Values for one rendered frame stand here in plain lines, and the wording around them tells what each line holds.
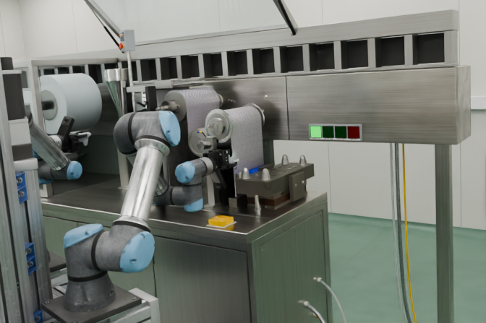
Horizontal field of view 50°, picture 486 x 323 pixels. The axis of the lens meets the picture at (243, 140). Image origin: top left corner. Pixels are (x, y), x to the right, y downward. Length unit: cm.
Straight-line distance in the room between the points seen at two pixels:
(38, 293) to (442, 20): 172
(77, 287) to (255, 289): 68
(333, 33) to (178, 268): 119
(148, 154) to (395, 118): 105
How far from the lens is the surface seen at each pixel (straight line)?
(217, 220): 199
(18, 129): 175
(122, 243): 153
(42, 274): 182
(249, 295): 202
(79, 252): 160
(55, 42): 757
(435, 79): 215
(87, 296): 164
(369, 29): 223
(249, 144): 232
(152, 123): 169
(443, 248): 245
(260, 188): 211
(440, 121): 216
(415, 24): 217
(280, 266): 213
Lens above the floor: 149
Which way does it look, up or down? 8 degrees down
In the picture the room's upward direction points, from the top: 4 degrees counter-clockwise
